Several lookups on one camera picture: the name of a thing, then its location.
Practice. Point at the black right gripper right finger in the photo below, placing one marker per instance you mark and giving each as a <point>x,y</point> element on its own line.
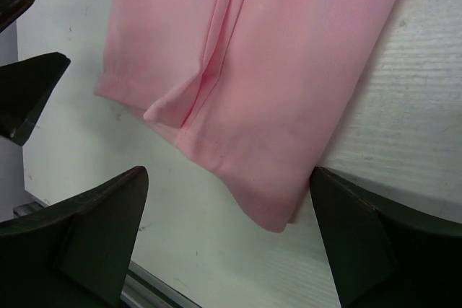
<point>383,253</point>

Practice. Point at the pink t shirt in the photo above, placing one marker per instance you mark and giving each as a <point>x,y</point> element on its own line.
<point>251,90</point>

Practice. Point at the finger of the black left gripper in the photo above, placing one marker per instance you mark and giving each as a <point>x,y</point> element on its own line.
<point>25,89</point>
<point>11,10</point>

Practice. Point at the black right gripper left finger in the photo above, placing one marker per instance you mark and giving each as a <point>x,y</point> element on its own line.
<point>74,253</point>

